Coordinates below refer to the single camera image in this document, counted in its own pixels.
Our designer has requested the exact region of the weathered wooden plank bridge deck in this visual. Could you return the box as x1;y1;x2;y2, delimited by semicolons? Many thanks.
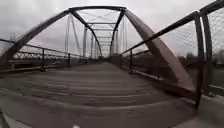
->
0;61;198;111

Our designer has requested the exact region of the dark metal mesh railing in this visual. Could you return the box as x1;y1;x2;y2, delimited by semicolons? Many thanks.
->
111;0;224;111

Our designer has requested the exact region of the dark metal lattice railing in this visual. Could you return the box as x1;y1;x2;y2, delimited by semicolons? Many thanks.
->
0;38;101;75

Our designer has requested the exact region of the steel truss bridge frame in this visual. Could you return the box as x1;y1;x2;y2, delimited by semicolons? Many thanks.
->
0;4;198;93

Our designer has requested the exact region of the bare tree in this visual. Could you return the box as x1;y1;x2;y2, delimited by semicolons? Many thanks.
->
7;31;22;43

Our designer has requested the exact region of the grey concrete slab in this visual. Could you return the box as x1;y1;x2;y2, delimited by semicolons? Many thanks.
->
0;95;224;128

